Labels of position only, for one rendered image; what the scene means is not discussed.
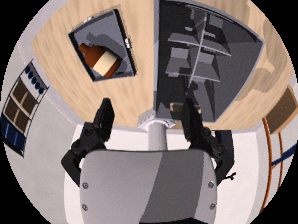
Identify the brown bottle with tan label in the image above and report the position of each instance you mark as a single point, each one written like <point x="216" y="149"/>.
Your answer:
<point x="100" y="59"/>

